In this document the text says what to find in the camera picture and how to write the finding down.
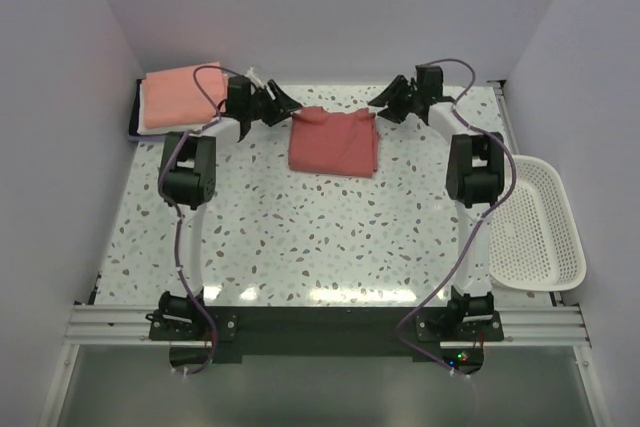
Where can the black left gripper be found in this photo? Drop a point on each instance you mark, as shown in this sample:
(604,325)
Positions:
(284,104)

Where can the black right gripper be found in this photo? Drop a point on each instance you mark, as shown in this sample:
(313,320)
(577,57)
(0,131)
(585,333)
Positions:
(390,98)

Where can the red t-shirt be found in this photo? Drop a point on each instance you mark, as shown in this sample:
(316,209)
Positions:
(334,143)

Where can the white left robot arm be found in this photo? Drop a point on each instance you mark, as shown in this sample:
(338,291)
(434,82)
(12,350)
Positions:
(187,179)

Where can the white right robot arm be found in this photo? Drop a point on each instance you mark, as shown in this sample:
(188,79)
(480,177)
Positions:
(475,174)

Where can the folded salmon pink t-shirt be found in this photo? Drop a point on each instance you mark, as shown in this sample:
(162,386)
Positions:
(214,81)

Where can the folded lavender t-shirt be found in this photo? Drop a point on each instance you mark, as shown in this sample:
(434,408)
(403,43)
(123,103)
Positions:
(146,138)

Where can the folded black t-shirt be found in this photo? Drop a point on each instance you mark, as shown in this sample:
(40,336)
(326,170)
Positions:
(134,119)

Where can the white perforated plastic basket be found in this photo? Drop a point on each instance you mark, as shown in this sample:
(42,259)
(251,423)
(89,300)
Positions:
(535,243)

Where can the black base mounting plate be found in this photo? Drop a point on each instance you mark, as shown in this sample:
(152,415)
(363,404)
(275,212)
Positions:
(229,334)

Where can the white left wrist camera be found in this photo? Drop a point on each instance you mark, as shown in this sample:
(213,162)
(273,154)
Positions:
(252,74)

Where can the aluminium right side rail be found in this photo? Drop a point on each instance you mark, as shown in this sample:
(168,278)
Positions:
(498,89)

